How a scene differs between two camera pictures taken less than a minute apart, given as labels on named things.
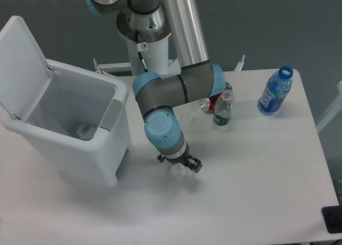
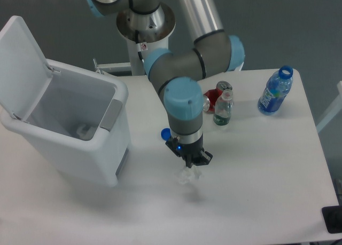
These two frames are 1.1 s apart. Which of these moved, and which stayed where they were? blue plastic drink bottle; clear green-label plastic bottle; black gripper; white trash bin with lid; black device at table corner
Moved: black gripper
Stayed: white trash bin with lid; blue plastic drink bottle; clear green-label plastic bottle; black device at table corner
